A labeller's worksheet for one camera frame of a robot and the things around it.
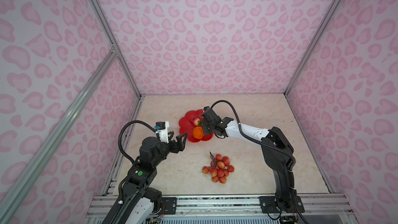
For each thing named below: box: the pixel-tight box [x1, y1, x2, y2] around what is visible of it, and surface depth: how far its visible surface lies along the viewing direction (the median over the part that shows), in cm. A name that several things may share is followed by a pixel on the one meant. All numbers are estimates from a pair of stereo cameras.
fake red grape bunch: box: [201, 151, 235, 185], surface depth 82 cm
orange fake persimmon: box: [192, 126, 205, 139], surface depth 95 cm
